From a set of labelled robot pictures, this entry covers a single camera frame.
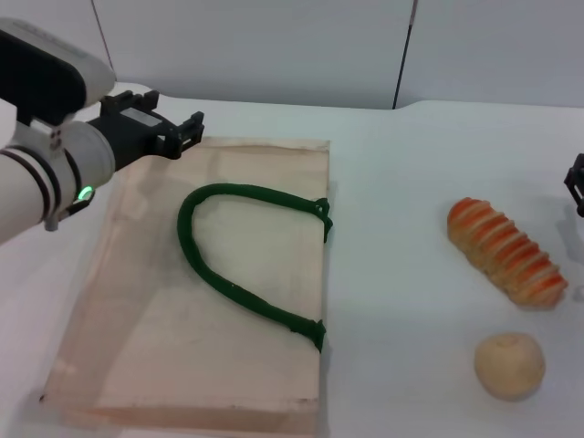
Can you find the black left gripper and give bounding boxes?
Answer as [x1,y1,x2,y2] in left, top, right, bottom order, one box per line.
[87,89,205,173]

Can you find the orange striped bread loaf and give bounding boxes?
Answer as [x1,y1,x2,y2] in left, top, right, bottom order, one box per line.
[446,197,569,312]

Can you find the beige tote bag green handles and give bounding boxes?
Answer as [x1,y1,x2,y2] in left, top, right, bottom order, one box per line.
[38,135,335,434]

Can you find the round beige egg yolk pastry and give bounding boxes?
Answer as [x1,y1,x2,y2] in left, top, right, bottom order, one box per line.
[473,331,547,402]

